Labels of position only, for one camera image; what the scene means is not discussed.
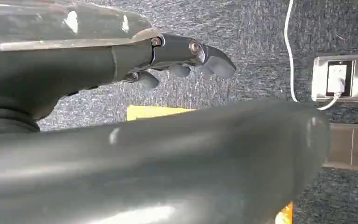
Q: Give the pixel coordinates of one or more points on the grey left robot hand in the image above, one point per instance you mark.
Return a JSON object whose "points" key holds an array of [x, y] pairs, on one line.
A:
{"points": [[172, 160]]}

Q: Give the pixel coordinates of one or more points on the yellow floor tape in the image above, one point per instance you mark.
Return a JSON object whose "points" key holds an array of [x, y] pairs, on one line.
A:
{"points": [[148, 112]]}

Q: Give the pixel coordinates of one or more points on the ribbed grey left arm sleeve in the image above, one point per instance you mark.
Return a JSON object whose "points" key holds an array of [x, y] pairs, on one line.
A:
{"points": [[3, 123]]}

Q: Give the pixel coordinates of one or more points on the closed steel floor socket cover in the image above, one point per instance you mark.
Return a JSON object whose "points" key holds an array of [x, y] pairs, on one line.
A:
{"points": [[349, 146]]}

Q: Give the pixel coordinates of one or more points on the white power plug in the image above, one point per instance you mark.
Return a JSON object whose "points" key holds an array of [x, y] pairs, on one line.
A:
{"points": [[336, 79]]}

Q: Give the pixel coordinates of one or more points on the steel floor socket with plug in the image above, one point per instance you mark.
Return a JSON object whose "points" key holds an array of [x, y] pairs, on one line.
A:
{"points": [[341, 78]]}

